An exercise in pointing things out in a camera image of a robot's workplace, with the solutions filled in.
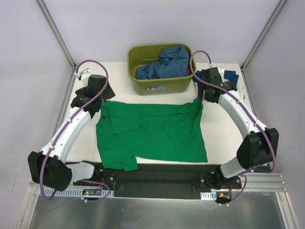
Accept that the folded white t shirt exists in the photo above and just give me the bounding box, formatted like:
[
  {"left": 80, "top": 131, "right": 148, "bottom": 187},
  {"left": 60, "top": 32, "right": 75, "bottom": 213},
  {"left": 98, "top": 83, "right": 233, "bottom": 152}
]
[{"left": 193, "top": 71, "right": 246, "bottom": 101}]

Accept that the left aluminium frame post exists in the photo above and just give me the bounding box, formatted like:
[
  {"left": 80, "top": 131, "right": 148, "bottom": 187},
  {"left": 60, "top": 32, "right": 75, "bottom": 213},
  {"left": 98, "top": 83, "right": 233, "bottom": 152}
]
[{"left": 35, "top": 0, "right": 81, "bottom": 70}]

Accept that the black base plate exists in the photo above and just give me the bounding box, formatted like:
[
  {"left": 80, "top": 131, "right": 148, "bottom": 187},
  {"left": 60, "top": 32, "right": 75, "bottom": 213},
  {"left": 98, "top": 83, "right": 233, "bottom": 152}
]
[{"left": 64, "top": 162, "right": 246, "bottom": 200}]

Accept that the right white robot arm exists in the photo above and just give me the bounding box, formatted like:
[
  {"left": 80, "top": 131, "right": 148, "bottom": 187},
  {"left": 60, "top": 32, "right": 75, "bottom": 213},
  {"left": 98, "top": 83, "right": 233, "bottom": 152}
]
[{"left": 195, "top": 67, "right": 279, "bottom": 189}]

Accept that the aluminium frame post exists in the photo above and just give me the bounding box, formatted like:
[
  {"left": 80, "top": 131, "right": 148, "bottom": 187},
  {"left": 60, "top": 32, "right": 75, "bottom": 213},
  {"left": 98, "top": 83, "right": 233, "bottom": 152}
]
[
  {"left": 240, "top": 0, "right": 289, "bottom": 70},
  {"left": 35, "top": 0, "right": 81, "bottom": 70}
]

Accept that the folded navy printed t shirt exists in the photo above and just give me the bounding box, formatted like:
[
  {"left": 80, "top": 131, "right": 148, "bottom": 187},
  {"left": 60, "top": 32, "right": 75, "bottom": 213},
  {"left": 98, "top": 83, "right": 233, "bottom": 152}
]
[{"left": 195, "top": 67, "right": 239, "bottom": 91}]

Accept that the right aluminium frame post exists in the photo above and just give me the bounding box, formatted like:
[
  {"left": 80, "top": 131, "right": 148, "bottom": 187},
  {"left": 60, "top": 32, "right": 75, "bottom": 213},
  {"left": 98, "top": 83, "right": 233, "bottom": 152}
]
[{"left": 240, "top": 0, "right": 289, "bottom": 70}]

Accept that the green t shirt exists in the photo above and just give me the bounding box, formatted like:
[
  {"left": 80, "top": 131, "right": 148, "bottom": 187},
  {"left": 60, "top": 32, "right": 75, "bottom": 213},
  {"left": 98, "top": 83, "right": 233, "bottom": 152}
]
[{"left": 96, "top": 99, "right": 208, "bottom": 171}]

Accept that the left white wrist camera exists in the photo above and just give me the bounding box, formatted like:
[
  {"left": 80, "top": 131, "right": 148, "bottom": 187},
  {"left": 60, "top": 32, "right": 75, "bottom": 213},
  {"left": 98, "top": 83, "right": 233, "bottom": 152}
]
[{"left": 74, "top": 68, "right": 92, "bottom": 87}]

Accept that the left white cable duct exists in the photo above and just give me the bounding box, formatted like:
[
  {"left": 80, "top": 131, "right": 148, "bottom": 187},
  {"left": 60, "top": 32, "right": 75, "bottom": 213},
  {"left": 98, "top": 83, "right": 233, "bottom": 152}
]
[{"left": 54, "top": 187, "right": 114, "bottom": 198}]

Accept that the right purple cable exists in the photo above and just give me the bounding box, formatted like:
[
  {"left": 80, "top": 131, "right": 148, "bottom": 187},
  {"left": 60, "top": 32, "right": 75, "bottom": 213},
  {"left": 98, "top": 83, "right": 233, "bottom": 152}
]
[{"left": 189, "top": 50, "right": 278, "bottom": 206}]

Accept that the blue t shirt in bin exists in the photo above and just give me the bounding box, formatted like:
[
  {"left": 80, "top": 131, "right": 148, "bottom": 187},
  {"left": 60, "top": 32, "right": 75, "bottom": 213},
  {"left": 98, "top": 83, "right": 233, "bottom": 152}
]
[{"left": 135, "top": 45, "right": 189, "bottom": 80}]

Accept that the right white cable duct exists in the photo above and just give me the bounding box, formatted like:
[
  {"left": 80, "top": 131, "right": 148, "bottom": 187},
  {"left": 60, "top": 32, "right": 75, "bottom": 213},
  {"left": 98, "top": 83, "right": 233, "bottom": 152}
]
[{"left": 200, "top": 191, "right": 217, "bottom": 201}]

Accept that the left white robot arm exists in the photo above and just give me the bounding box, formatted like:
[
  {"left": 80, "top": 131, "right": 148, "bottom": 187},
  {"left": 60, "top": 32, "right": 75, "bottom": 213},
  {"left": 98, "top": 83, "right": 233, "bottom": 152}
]
[{"left": 28, "top": 74, "right": 115, "bottom": 191}]

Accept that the olive green plastic bin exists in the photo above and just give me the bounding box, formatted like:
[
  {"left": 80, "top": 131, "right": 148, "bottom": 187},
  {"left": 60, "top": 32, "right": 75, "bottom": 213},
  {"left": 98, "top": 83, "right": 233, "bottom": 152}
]
[{"left": 127, "top": 43, "right": 195, "bottom": 95}]

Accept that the white cable duct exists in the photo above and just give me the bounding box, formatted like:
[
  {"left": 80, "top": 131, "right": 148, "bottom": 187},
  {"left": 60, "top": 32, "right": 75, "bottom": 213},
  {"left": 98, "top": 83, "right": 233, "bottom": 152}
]
[
  {"left": 54, "top": 187, "right": 114, "bottom": 198},
  {"left": 200, "top": 191, "right": 217, "bottom": 201}
]

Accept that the red t shirt in bin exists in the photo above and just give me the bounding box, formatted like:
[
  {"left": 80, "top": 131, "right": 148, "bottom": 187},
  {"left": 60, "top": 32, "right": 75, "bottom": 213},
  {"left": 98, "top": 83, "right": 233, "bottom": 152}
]
[{"left": 187, "top": 66, "right": 193, "bottom": 75}]

